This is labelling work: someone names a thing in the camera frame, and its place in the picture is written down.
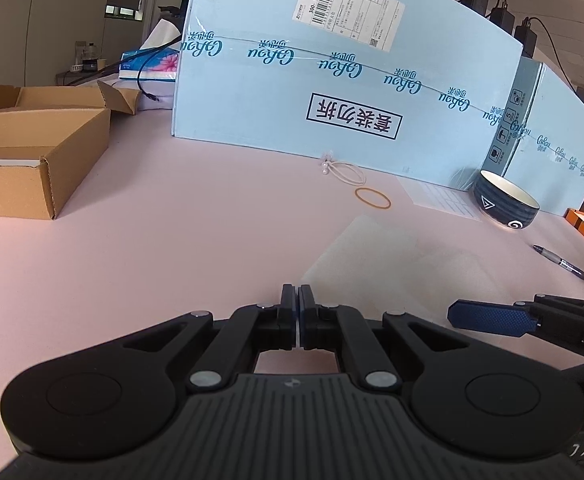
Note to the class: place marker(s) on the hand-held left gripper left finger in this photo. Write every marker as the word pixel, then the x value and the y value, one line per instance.
pixel 288 312

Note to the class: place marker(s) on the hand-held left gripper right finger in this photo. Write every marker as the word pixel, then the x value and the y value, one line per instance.
pixel 308 312

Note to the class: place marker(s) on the black pen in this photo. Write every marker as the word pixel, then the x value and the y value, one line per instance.
pixel 562 263

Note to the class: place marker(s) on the dark blue ceramic bowl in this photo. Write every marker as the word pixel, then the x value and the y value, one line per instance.
pixel 504 210

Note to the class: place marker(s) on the orange rubber band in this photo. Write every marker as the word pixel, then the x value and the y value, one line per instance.
pixel 372 206

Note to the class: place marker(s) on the white paper sheet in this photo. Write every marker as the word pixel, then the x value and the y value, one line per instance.
pixel 442 200

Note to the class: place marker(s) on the small light blue carton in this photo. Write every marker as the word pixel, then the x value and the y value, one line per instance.
pixel 557 125

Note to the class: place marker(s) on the large light blue carton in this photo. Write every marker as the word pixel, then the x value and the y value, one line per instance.
pixel 282 95

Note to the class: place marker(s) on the open brown cardboard box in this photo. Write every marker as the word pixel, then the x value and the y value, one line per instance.
pixel 66 160

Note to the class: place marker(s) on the black power adapter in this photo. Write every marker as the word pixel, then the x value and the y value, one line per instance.
pixel 502 19
pixel 473 0
pixel 527 40

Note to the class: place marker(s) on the floral tissue pack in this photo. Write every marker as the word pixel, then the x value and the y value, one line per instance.
pixel 159 65

